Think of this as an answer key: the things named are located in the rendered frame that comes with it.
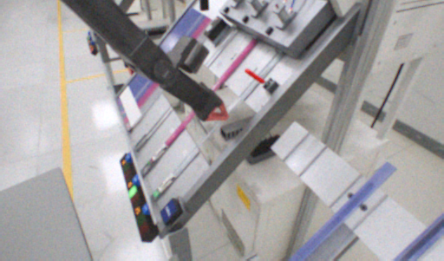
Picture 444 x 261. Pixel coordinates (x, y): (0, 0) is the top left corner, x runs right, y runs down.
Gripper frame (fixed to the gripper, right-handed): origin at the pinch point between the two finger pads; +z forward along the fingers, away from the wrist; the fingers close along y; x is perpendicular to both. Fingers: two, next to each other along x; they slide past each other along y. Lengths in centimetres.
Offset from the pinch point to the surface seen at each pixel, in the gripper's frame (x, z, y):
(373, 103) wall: -72, 175, 61
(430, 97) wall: -89, 158, 25
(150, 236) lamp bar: 38.1, 3.2, -5.7
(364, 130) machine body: -29, 70, 2
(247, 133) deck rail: -1.2, 0.4, -10.1
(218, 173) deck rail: 11.1, 2.4, -9.9
